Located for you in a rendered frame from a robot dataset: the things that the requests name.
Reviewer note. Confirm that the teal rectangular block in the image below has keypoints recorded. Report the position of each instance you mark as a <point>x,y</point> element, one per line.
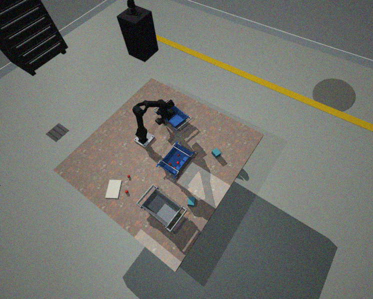
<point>216,153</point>
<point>191,201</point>

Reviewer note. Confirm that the white flat rectangular panel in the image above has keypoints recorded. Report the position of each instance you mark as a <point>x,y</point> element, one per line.
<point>113,188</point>

